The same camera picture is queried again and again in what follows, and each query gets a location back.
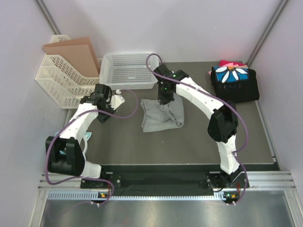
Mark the pink folded t shirt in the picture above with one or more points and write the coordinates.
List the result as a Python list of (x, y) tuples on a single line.
[(234, 64)]

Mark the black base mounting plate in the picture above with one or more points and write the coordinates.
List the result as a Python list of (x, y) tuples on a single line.
[(166, 180)]

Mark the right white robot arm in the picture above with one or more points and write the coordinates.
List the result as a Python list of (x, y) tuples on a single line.
[(222, 115)]

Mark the grey slotted cable duct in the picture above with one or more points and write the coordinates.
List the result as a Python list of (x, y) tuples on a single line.
[(100, 196)]

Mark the white perforated plastic basket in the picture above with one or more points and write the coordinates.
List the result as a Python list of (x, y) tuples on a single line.
[(128, 70)]

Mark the brown cardboard folder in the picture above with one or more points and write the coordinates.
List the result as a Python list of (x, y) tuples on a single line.
[(79, 53)]

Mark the black folded flower t shirt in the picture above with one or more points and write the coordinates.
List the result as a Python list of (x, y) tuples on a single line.
[(236, 84)]

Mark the teal cat ear headphones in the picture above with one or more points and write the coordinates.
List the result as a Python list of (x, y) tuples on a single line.
[(86, 137)]

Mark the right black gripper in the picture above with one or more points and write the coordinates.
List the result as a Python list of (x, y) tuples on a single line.
[(163, 100)]

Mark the cream perforated file organizer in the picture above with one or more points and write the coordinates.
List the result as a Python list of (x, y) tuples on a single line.
[(61, 81)]

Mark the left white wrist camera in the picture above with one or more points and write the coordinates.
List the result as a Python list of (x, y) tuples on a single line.
[(117, 99)]

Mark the grey t shirt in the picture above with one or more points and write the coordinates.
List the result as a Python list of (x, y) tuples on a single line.
[(159, 117)]

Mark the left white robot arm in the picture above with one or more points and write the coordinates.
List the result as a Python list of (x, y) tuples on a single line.
[(66, 151)]

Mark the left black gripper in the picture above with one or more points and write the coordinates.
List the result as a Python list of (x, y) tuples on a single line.
[(111, 111)]

